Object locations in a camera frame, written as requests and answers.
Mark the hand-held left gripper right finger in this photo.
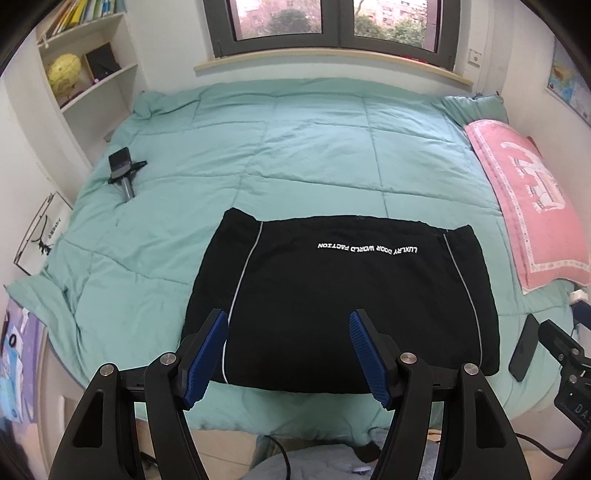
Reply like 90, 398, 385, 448
349, 310, 529, 480

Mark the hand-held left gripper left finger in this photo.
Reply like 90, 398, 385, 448
48, 309, 229, 480

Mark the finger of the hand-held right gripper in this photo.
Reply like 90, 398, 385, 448
539, 319, 586, 370

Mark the black hoodie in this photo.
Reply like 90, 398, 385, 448
181, 208, 502, 395

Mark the black smartphone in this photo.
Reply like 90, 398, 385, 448
508, 314, 541, 381

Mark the pink patterned pillow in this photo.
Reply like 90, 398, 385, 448
463, 119, 591, 292

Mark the white poster with black drawing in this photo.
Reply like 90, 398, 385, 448
13, 191, 75, 277

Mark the black phone on stick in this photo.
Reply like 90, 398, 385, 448
108, 147, 132, 183

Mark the green quilt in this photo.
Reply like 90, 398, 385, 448
4, 78, 583, 439

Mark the green pillow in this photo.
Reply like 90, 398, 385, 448
443, 95, 509, 127

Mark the world map poster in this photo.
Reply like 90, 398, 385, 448
547, 41, 591, 116

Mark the wooden window sill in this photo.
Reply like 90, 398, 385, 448
194, 54, 474, 86

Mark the black box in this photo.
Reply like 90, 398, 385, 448
84, 42, 122, 79

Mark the yellow globe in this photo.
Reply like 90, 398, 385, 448
46, 53, 84, 100

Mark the dark framed window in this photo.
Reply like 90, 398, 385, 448
203, 0, 462, 72

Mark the row of books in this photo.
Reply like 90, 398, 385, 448
46, 0, 127, 38

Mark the black cable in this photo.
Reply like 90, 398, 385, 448
259, 434, 291, 480
512, 431, 571, 464

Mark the purple wall poster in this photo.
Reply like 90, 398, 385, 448
0, 295, 47, 425

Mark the white wall shelf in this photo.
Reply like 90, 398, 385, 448
34, 0, 139, 139

